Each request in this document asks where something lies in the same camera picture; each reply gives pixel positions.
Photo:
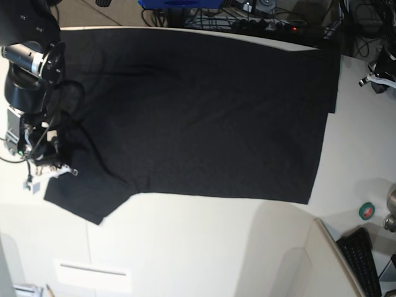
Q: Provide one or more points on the black power strip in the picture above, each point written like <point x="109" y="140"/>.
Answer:
<point x="267" y="25"/>

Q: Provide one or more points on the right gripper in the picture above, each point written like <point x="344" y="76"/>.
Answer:
<point x="44" y="149"/>

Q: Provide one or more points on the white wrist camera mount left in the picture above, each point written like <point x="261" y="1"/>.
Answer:
<point x="378" y="80"/>

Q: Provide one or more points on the black keyboard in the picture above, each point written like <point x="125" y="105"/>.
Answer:
<point x="357" y="250"/>

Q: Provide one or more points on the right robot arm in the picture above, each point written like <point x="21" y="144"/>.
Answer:
<point x="31" y="42"/>

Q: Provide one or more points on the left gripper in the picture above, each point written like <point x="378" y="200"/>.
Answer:
<point x="383" y="66"/>

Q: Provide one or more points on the blue box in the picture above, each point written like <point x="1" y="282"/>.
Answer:
<point x="164" y="4"/>

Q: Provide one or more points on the green tape roll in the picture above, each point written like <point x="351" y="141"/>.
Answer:
<point x="366" y="211"/>

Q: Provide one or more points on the black t-shirt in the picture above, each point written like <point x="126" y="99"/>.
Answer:
<point x="193" y="114"/>

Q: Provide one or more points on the metal cylinder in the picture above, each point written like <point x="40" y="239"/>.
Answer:
<point x="389" y="221"/>

